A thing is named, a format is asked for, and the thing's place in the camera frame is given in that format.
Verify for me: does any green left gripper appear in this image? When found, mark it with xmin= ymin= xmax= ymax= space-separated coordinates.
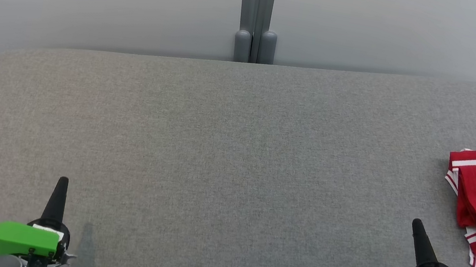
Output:
xmin=0 ymin=166 xmax=81 ymax=267

